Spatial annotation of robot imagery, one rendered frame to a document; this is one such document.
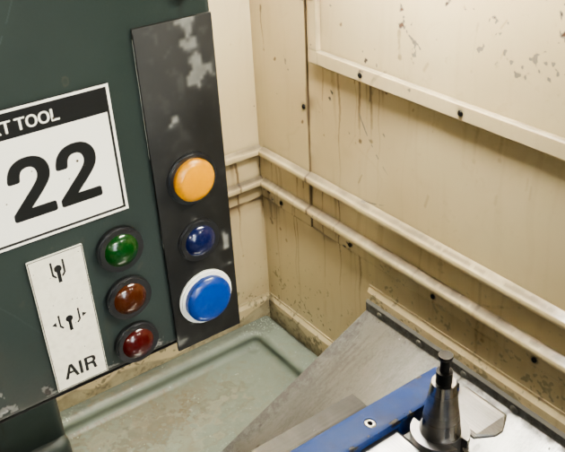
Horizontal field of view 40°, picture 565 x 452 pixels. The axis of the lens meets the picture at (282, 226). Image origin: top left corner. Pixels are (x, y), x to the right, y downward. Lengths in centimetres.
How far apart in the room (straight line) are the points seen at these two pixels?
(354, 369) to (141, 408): 55
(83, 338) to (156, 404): 143
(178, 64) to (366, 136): 108
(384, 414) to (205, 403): 102
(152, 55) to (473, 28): 86
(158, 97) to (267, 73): 128
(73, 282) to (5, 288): 4
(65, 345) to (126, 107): 14
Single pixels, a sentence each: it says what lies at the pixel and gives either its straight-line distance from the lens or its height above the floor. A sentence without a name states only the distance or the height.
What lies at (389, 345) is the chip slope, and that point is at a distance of 158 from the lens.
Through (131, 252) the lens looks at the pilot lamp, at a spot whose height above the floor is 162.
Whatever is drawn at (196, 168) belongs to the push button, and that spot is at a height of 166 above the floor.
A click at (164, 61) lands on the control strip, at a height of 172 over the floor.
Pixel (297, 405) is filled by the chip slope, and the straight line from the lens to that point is 158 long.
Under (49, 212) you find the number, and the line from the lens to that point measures 40.
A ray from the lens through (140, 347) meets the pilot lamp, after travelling 46.
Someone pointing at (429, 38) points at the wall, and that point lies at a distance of 128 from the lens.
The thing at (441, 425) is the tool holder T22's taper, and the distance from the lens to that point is 84.
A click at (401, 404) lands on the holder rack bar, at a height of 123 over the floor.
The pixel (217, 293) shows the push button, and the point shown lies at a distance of 47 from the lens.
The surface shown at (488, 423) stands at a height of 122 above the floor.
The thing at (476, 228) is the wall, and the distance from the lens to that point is 133.
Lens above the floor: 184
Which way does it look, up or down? 30 degrees down
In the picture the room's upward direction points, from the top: 3 degrees counter-clockwise
